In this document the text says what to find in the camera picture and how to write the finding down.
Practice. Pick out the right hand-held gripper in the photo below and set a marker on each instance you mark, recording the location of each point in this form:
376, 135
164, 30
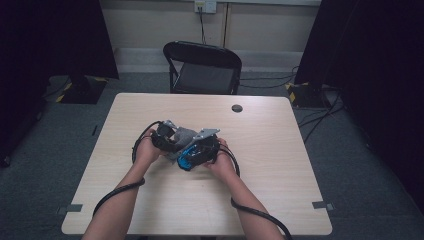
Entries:
208, 150

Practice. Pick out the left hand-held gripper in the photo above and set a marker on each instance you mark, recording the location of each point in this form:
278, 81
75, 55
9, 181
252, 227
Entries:
165, 138

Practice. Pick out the grey towel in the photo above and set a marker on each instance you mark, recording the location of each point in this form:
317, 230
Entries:
185, 136

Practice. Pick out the blue toy car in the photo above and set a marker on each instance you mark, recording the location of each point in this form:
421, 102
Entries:
185, 161

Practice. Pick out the person's right hand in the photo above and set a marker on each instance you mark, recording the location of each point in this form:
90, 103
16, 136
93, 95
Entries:
223, 165

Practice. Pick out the person's left hand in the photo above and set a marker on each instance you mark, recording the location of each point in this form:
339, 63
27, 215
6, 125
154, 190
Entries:
145, 151

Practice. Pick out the dark table grommet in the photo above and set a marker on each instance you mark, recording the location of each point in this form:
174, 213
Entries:
237, 108

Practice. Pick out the black folding chair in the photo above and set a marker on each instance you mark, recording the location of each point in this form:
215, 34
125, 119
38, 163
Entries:
203, 78

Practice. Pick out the black stand base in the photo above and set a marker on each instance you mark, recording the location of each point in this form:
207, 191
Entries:
83, 91
306, 96

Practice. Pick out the grey tape strip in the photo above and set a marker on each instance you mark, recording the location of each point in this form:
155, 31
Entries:
71, 208
321, 205

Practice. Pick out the black curtain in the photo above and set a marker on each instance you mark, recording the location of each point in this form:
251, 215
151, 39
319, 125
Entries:
373, 66
50, 50

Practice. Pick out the wall conduit pipe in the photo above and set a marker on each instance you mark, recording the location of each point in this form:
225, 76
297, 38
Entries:
226, 25

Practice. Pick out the white wall socket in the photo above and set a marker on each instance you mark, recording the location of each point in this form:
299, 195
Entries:
205, 6

